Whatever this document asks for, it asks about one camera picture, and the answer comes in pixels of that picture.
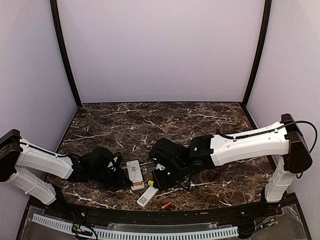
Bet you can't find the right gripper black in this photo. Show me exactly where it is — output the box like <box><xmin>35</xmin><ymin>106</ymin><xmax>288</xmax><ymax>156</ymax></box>
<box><xmin>150</xmin><ymin>162</ymin><xmax>189</xmax><ymax>191</ymax></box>

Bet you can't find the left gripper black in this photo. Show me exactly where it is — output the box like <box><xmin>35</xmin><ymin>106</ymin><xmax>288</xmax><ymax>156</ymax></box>
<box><xmin>90</xmin><ymin>167</ymin><xmax>133</xmax><ymax>191</ymax></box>

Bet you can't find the white remote with buttons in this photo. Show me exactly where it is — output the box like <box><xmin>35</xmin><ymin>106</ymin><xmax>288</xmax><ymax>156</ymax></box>
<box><xmin>126</xmin><ymin>160</ymin><xmax>145</xmax><ymax>191</ymax></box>

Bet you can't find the white remote with label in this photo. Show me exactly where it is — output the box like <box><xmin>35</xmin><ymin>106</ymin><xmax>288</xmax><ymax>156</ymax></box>
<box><xmin>136</xmin><ymin>186</ymin><xmax>159</xmax><ymax>207</ymax></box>

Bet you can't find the red orange battery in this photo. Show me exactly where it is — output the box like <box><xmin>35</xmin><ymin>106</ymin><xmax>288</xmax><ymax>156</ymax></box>
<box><xmin>161</xmin><ymin>201</ymin><xmax>172</xmax><ymax>209</ymax></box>

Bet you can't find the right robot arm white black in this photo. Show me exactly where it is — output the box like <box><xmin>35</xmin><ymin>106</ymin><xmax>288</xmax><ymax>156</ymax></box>
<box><xmin>148</xmin><ymin>113</ymin><xmax>313</xmax><ymax>217</ymax></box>

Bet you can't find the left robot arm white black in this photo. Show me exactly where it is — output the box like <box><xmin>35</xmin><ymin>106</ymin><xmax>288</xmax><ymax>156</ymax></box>
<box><xmin>0</xmin><ymin>129</ymin><xmax>133</xmax><ymax>218</ymax></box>

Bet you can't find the white slotted cable duct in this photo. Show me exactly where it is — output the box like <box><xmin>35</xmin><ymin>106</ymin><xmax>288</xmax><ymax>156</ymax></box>
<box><xmin>32</xmin><ymin>213</ymin><xmax>239</xmax><ymax>240</ymax></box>

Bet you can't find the black front rail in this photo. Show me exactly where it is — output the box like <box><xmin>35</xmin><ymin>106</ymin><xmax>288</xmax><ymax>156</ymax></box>
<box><xmin>67</xmin><ymin>202</ymin><xmax>283</xmax><ymax>226</ymax></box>

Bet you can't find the left black frame post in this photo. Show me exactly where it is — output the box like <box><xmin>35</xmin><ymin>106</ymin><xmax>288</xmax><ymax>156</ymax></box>
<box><xmin>49</xmin><ymin>0</ymin><xmax>82</xmax><ymax>108</ymax></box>

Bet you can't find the black frame post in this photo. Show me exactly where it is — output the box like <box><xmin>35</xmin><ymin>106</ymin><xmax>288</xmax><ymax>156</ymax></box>
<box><xmin>49</xmin><ymin>0</ymin><xmax>82</xmax><ymax>108</ymax></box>
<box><xmin>241</xmin><ymin>0</ymin><xmax>272</xmax><ymax>108</ymax></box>

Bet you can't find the right black frame post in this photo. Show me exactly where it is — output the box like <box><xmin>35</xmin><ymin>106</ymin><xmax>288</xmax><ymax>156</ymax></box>
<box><xmin>241</xmin><ymin>0</ymin><xmax>272</xmax><ymax>108</ymax></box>

